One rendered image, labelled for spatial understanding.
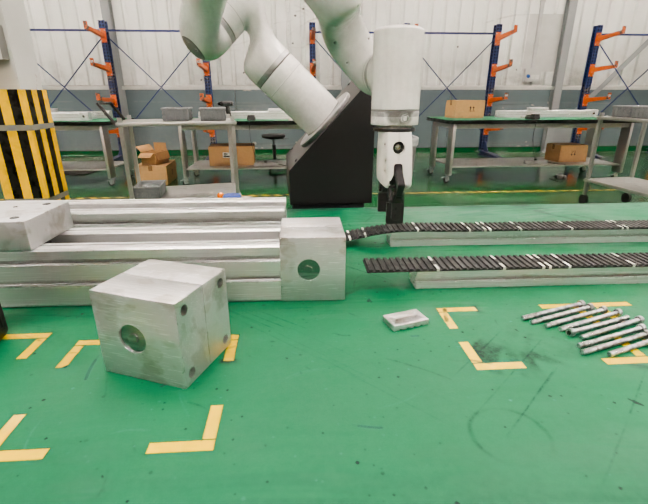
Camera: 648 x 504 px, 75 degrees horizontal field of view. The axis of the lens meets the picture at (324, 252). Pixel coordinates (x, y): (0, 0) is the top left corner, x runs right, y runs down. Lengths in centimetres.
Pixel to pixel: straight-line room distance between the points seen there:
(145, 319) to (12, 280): 30
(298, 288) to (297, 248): 6
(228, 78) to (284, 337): 791
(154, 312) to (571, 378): 42
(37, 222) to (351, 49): 57
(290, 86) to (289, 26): 722
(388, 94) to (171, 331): 52
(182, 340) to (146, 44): 832
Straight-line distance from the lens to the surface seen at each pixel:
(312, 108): 115
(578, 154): 668
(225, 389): 45
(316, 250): 57
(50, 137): 402
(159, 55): 863
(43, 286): 69
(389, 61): 76
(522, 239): 91
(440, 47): 875
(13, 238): 67
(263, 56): 115
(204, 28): 112
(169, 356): 45
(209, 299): 46
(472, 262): 68
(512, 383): 48
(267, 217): 76
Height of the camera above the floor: 105
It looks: 20 degrees down
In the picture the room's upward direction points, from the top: straight up
